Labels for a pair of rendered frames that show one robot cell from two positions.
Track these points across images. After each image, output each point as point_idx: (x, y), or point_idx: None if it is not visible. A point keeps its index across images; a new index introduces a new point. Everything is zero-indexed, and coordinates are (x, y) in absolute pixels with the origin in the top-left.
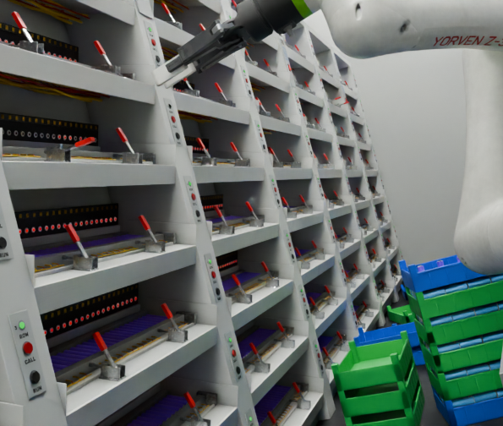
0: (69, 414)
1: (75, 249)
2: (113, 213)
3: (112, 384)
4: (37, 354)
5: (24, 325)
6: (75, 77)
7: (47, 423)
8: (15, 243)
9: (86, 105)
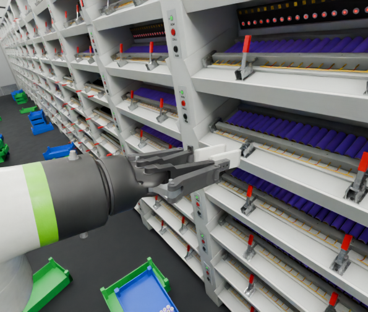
0: (211, 234)
1: (277, 200)
2: None
3: (240, 254)
4: (201, 208)
5: (196, 197)
6: (275, 98)
7: (202, 226)
8: None
9: None
